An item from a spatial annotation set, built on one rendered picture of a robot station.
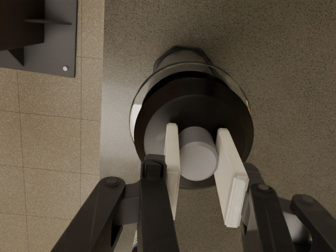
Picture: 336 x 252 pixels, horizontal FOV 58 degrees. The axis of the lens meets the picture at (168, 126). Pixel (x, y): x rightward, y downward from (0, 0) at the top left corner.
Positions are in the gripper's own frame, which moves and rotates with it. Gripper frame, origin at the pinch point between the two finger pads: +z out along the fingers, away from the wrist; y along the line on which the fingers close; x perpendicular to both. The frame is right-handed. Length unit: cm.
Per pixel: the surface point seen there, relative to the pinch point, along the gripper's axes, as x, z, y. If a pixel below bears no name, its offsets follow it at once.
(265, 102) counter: -3.2, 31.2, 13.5
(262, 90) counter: -1.3, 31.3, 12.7
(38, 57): -15, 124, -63
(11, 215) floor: -106, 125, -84
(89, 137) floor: -53, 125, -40
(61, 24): 0, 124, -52
